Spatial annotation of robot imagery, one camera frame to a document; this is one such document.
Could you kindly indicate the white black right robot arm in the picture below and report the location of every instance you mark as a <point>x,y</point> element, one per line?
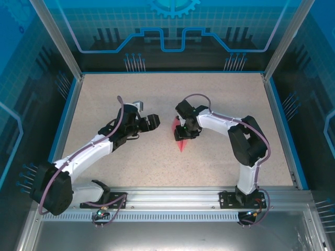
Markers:
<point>214,123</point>

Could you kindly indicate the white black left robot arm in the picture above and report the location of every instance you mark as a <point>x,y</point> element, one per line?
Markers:
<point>89,154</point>

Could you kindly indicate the steel tray panel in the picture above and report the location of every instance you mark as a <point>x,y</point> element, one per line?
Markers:
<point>167,238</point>

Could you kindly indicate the aluminium mounting rail beam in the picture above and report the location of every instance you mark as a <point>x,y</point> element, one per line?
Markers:
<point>172,198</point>

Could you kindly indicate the aluminium side rail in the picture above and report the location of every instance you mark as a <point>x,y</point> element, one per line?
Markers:
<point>65,125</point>
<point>280,125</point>

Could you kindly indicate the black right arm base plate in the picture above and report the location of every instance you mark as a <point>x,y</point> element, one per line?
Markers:
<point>225,200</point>

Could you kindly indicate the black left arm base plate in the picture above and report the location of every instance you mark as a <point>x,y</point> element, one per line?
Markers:
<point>117,200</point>

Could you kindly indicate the aluminium frame post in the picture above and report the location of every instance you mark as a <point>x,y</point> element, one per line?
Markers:
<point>56,39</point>
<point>288,36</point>

